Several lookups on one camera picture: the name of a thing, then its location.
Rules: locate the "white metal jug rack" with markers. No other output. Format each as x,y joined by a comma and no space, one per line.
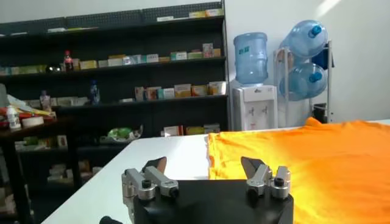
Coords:
329,91

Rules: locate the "narrow white box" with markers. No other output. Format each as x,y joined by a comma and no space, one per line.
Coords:
139,93

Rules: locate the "flat yellow box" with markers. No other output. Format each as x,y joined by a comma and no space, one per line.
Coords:
116,56

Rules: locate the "wide green box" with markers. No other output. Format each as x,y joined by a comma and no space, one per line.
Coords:
27,69

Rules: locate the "dark wooden side table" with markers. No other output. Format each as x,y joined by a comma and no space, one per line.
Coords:
36,131

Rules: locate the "small yellow box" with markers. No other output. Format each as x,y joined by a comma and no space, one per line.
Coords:
164,59

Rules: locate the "cream orange carton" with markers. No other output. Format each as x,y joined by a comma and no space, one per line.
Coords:
214,12

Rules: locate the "white water dispenser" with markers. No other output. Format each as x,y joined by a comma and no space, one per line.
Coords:
254,106

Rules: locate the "yellow green medicine box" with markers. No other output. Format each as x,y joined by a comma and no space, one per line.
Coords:
195,130

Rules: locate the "blue labelled water jug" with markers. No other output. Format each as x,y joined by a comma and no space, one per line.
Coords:
250,61

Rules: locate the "black item by rack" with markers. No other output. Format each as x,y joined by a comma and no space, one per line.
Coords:
320,112

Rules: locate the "cream medicine box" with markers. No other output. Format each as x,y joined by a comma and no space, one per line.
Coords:
217,88

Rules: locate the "yellow white medicine box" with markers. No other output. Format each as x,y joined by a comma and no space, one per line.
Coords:
88,64

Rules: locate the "beige tape roll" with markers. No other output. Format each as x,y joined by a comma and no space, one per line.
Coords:
32,121

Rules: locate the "cola bottle red cap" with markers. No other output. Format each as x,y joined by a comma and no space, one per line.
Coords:
67,62

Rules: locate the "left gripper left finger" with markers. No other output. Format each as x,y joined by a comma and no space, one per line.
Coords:
152,178

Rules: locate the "bowl of green fruit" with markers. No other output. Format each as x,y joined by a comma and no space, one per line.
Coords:
122,134

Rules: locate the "small white bottle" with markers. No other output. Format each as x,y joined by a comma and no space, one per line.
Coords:
12,117

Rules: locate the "tall pink box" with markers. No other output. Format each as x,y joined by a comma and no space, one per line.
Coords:
207,50

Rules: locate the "blue capped water jug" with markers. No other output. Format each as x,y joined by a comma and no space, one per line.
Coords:
304,38
304,80

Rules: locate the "black shelving unit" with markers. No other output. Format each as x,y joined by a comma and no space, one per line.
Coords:
182,112

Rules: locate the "white box yellow band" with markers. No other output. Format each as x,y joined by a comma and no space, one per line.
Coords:
182,90

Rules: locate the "orange white medicine box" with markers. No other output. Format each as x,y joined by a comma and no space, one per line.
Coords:
152,93

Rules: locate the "yellow white paper stack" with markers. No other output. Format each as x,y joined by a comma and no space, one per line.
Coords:
21,106

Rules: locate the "orange t-shirt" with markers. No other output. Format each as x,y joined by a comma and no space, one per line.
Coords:
335,170

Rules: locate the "teal white medicine box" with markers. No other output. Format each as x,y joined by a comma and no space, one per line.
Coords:
166,93

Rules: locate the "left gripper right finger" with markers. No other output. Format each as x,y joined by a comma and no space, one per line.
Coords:
259,176

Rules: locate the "flat white box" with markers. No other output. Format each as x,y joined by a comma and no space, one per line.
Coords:
126,100

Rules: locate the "blue drink bottle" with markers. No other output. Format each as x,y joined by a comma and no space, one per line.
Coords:
94,92

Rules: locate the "red white medicine box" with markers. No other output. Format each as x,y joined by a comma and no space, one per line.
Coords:
173,131

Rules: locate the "blue white medicine box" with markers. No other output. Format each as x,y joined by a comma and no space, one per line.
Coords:
131,60

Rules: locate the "cream yellow carton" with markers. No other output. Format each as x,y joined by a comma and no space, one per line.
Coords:
197,14

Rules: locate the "pink drink bottle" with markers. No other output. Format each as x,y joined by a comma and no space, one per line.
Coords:
45,102

